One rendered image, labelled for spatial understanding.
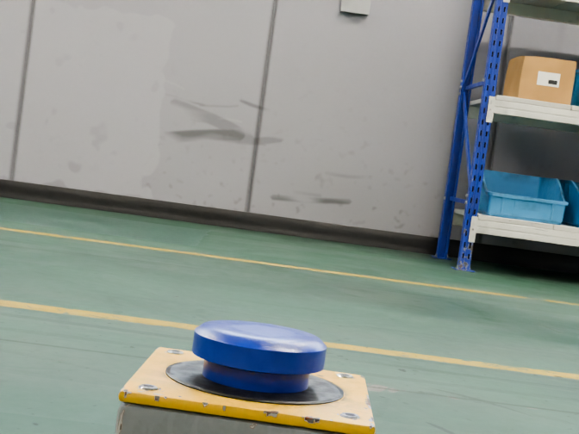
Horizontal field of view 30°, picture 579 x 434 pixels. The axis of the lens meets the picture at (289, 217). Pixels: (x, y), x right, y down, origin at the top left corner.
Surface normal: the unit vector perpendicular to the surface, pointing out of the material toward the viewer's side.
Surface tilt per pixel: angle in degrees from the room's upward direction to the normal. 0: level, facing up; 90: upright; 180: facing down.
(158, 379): 0
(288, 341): 3
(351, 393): 0
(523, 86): 91
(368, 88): 90
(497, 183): 86
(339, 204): 90
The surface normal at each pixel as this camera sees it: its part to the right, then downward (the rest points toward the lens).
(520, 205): 0.04, 0.15
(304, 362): 0.63, 0.13
